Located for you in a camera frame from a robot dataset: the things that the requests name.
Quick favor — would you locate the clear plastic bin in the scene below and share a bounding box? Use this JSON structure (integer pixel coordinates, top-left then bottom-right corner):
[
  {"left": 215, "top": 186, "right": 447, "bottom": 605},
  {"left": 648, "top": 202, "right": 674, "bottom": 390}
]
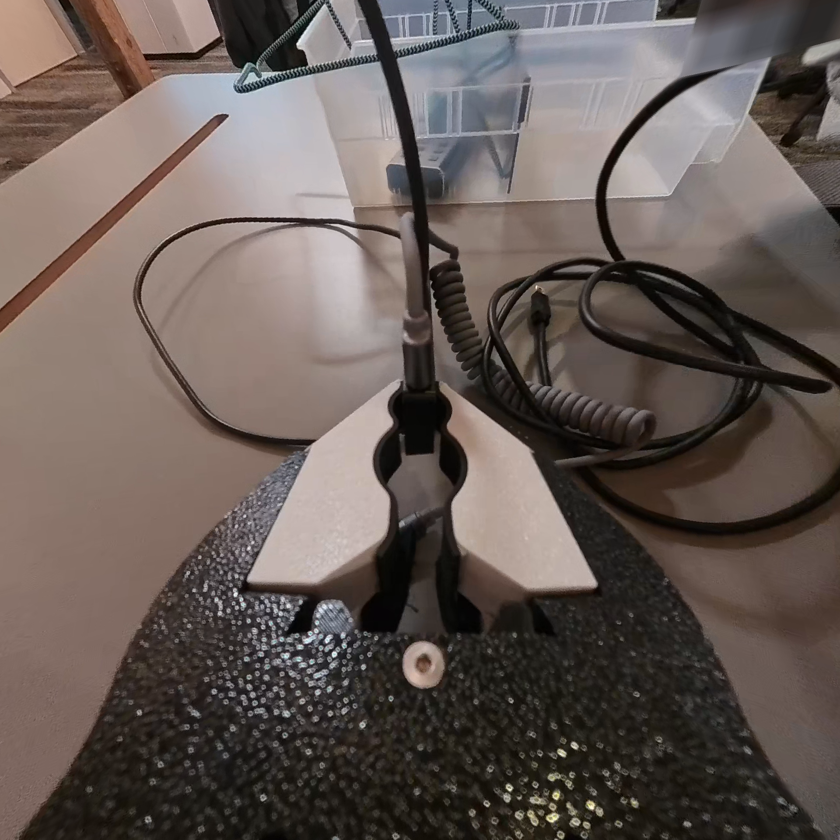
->
[{"left": 298, "top": 16, "right": 772, "bottom": 206}]

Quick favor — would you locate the wooden post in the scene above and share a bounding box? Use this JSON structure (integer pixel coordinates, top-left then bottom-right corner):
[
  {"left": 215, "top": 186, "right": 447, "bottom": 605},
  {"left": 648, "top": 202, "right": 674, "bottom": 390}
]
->
[{"left": 69, "top": 0, "right": 156, "bottom": 99}]

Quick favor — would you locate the grey cable with grey plug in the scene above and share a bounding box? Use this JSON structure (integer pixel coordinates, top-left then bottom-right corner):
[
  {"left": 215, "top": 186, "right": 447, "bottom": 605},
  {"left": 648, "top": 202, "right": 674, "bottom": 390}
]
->
[{"left": 398, "top": 210, "right": 439, "bottom": 393}]

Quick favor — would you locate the green braided cable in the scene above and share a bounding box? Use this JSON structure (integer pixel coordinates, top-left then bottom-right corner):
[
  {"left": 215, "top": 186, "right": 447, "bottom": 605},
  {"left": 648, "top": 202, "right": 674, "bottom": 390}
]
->
[{"left": 234, "top": 0, "right": 521, "bottom": 94}]

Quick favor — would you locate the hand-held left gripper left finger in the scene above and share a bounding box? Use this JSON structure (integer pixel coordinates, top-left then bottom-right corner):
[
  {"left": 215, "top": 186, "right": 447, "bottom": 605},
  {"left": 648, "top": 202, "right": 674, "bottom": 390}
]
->
[{"left": 246, "top": 379, "right": 404, "bottom": 632}]

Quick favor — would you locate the black cable small plug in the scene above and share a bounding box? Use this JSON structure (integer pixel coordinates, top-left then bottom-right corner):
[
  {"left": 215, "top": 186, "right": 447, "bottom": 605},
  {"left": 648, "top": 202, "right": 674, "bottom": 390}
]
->
[{"left": 529, "top": 284, "right": 555, "bottom": 395}]

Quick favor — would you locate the black usb cable gold plug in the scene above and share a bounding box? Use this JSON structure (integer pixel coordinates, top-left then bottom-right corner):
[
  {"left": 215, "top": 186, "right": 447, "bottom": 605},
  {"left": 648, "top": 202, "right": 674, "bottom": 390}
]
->
[{"left": 484, "top": 66, "right": 840, "bottom": 534}]

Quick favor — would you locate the grey coiled cable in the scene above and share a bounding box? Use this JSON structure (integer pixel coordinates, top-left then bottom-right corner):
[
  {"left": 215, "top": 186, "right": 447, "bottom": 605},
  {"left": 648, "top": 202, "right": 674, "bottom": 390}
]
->
[{"left": 133, "top": 218, "right": 657, "bottom": 470}]

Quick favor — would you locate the thick black cable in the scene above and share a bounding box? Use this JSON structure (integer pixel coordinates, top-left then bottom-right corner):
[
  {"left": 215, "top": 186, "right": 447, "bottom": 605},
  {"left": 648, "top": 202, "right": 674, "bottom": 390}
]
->
[{"left": 357, "top": 0, "right": 435, "bottom": 316}]

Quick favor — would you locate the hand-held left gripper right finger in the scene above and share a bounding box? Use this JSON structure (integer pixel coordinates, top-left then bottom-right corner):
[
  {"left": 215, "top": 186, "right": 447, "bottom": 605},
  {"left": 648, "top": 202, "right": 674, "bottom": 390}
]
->
[{"left": 436, "top": 384, "right": 598, "bottom": 632}]

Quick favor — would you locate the white cabinet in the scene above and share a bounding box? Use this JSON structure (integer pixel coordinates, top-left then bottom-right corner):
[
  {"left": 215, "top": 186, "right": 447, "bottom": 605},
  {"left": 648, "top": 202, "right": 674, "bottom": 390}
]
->
[{"left": 0, "top": 0, "right": 224, "bottom": 86}]

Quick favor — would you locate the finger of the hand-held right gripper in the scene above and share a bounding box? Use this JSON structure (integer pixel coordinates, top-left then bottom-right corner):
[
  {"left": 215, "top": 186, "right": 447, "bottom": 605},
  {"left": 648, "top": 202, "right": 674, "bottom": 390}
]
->
[{"left": 682, "top": 0, "right": 840, "bottom": 74}]

